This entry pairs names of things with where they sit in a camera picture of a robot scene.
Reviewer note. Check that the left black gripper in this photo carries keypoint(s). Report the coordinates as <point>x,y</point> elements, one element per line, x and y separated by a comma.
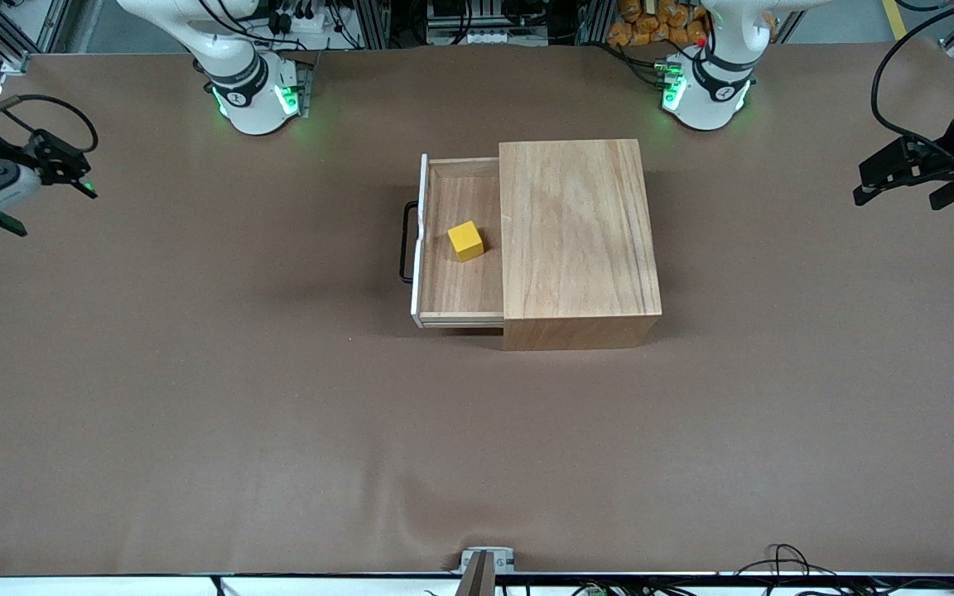
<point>953,142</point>

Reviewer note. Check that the yellow cube block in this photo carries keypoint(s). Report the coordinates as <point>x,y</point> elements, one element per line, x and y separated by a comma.
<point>466,240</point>

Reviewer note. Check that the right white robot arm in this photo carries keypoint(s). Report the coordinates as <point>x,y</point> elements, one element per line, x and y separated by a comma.
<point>247,87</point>

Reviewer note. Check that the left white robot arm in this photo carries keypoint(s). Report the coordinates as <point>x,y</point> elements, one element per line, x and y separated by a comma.
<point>709,93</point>

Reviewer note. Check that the wooden drawer cabinet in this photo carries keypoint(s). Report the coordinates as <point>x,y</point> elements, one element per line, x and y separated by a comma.
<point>580,240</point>

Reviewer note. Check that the pile of orange objects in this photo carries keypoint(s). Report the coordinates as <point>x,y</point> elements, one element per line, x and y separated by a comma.
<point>651,21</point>

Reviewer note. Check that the white power strip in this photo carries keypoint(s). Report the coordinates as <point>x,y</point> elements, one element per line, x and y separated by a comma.
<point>303,21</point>

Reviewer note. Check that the metal equipment rack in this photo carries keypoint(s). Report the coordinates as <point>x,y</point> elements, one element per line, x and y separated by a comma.
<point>477,36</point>

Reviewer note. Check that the brown table mat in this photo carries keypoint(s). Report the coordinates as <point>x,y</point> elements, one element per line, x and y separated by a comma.
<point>477,447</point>

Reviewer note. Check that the grey metal table clamp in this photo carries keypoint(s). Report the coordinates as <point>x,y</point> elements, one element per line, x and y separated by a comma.
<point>478,579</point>

